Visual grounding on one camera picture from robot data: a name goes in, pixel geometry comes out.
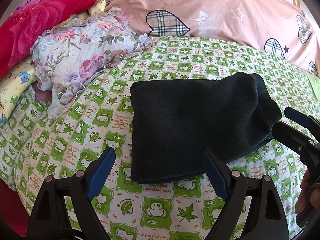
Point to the pink quilt with hearts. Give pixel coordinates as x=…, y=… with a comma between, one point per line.
x=274, y=26

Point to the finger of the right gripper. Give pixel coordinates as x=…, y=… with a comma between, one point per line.
x=293, y=139
x=296, y=116

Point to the black pants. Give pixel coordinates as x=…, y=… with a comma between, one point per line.
x=175, y=120

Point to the green patterned bed sheet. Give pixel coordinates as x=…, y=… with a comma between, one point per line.
x=33, y=147

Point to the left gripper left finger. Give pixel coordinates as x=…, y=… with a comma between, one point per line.
x=49, y=217

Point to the floral white pillow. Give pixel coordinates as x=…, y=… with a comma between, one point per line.
x=68, y=57

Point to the red floral blanket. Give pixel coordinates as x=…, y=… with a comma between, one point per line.
x=20, y=31

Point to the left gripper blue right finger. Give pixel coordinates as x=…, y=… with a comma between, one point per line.
x=266, y=217

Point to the person's right hand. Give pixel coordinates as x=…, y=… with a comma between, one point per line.
x=303, y=197

